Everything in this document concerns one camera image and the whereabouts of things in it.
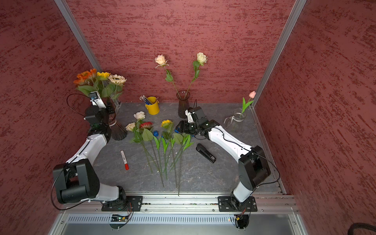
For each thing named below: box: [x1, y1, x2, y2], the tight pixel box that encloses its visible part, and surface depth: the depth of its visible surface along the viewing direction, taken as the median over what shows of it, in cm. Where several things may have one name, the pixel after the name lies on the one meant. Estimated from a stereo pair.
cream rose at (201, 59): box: [186, 52, 208, 95], surface depth 92 cm
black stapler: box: [195, 143, 217, 164], surface depth 91 cm
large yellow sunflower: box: [96, 71, 111, 81], surface depth 77 cm
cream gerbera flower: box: [108, 74, 127, 86], surface depth 78 cm
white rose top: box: [133, 111, 146, 120], surface depth 111 cm
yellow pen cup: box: [144, 96, 161, 116], surface depth 112 cm
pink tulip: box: [239, 90, 257, 116], surface depth 91 cm
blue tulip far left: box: [153, 130, 163, 174], surface depth 99 cm
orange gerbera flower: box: [73, 68, 98, 87], surface depth 71 cm
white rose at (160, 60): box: [154, 54, 180, 95], surface depth 87 cm
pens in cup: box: [139, 94, 153, 105], surface depth 105 cm
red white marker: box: [120, 149, 130, 171], surface depth 91 cm
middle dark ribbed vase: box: [175, 90, 191, 119], surface depth 103 cm
